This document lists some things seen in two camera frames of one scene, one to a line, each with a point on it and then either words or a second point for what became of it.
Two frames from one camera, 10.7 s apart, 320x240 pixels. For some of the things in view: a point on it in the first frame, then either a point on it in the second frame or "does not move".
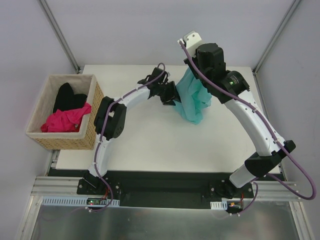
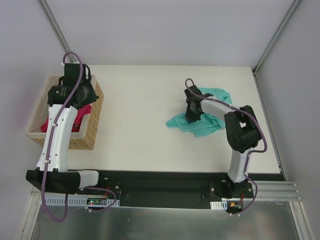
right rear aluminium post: (276, 36) does not move
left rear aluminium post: (59, 35) does not move
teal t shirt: (194, 97) -> (208, 122)
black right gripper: (195, 69) -> (191, 115)
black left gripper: (169, 92) -> (89, 93)
